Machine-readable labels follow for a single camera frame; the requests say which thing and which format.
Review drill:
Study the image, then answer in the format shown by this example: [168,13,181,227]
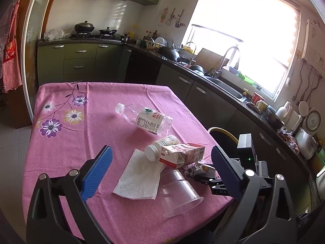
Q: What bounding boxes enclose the small wrapper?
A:
[194,164,216,179]

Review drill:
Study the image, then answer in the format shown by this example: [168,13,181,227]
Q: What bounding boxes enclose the white paper napkin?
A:
[113,149,165,200]

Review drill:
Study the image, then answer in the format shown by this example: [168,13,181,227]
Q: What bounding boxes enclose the red white milk carton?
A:
[159,143,206,169]

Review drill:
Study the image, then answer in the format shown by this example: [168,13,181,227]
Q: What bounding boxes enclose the clear plastic cup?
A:
[158,169,204,218]

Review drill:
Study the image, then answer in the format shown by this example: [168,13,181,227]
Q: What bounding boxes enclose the white pill bottle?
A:
[144,135,180,162]

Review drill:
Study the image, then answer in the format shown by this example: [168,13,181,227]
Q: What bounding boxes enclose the clear plastic water bottle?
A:
[115,103,173,136]

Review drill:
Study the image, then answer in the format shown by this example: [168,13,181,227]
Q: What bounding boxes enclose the yellow rimmed trash bin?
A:
[208,127,239,159]

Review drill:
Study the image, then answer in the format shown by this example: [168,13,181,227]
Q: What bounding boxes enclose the green kitchen cabinets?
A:
[37,40,320,212]

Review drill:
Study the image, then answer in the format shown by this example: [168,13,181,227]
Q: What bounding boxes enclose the pink floral tablecloth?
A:
[22,83,231,243]

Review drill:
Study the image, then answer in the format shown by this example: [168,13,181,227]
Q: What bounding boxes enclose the white rice cooker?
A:
[295,128,318,160]

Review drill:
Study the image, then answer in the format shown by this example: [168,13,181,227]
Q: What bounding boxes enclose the chrome sink faucet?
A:
[213,46,240,79]

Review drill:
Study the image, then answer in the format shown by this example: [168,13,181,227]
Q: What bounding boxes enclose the wooden cutting board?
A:
[195,48,222,72]

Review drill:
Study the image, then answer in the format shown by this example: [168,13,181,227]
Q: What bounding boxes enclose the large black wok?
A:
[157,46,180,62]

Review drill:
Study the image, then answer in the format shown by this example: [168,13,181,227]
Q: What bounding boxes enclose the red checkered apron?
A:
[0,0,22,94]

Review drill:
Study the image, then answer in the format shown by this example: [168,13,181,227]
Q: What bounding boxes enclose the small black pan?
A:
[99,26,117,36]

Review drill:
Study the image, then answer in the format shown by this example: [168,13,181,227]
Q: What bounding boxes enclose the white plastic bag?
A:
[43,29,72,41]

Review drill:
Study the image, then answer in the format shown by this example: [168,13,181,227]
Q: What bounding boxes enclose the black wok with lid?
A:
[74,20,95,34]

